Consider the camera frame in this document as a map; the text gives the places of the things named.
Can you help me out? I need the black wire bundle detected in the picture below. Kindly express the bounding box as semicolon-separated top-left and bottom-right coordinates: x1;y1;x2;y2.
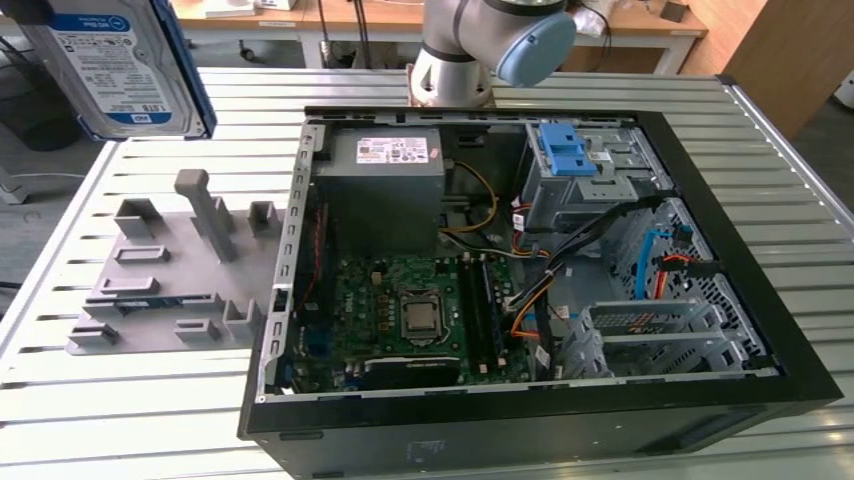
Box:
505;195;668;311

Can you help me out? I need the grey metal disk bay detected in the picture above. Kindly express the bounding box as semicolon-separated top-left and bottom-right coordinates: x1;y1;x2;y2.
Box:
559;299;775;379

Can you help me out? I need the wooden cabinet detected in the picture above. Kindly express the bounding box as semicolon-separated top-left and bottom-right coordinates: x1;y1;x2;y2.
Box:
723;0;854;141

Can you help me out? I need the grey parts rack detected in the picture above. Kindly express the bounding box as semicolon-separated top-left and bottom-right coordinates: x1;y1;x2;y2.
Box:
64;168;288;357

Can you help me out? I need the empty blue drive carrier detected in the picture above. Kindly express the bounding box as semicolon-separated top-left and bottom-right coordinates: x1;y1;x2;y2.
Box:
537;122;597;176

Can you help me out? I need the grey metal drive cage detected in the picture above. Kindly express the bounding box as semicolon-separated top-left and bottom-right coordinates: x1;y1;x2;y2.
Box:
519;122;668;234

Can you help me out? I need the wooden desk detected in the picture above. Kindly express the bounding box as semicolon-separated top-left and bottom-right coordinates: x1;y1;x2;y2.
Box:
169;0;709;76

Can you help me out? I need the black graphics card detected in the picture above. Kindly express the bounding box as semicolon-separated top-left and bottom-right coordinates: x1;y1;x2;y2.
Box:
358;353;461;391

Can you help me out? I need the grey metal bracket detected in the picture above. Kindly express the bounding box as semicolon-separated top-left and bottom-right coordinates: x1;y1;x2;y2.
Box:
0;164;32;204

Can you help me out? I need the grey power supply unit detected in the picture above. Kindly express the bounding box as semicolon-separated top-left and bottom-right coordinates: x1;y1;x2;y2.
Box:
312;127;447;256

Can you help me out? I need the green motherboard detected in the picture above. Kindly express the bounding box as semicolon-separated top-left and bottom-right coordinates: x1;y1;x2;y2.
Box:
292;252;535;394

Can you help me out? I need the black PC case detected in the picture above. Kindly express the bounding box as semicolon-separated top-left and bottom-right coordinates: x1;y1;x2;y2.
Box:
237;104;843;480

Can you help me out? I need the black mesh waste bin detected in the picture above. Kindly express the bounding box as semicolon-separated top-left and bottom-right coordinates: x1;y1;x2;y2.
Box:
0;34;88;152

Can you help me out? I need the silver CPU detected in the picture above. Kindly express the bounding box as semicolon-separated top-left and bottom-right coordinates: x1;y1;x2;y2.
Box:
403;301;439;333

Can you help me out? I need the orange wire with connector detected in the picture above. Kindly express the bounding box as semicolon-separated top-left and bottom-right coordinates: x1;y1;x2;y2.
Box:
655;253;720;301

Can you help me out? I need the hard disk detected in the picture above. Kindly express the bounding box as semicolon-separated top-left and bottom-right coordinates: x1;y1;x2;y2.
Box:
17;0;216;141

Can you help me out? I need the RAM stick in rack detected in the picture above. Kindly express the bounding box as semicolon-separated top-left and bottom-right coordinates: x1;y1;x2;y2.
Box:
113;297;209;307

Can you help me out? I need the white box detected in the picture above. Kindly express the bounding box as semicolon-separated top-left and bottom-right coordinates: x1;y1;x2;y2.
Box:
202;0;258;20

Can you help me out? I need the yellow wire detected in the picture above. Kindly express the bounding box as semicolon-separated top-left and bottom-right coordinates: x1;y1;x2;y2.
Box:
437;159;501;235

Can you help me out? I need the CPU socket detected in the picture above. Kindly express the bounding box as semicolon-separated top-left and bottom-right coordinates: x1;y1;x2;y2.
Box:
396;288;447;347

